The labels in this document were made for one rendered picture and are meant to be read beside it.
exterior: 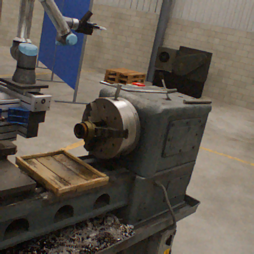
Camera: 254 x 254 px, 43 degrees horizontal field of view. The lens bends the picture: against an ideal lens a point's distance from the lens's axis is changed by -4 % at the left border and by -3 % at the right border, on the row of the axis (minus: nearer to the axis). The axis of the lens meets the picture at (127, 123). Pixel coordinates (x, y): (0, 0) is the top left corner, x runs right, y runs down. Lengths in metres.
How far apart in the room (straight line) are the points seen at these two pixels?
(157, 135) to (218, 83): 9.92
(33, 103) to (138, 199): 0.81
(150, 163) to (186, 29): 10.29
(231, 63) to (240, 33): 1.00
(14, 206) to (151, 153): 0.78
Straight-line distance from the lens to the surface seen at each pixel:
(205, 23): 11.73
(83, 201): 1.60
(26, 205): 1.29
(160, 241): 2.18
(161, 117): 1.69
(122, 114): 1.61
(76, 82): 6.65
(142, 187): 1.81
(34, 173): 1.55
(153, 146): 1.72
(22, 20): 2.20
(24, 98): 2.05
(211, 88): 11.62
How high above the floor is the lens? 1.58
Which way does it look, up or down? 15 degrees down
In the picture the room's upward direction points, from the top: 12 degrees clockwise
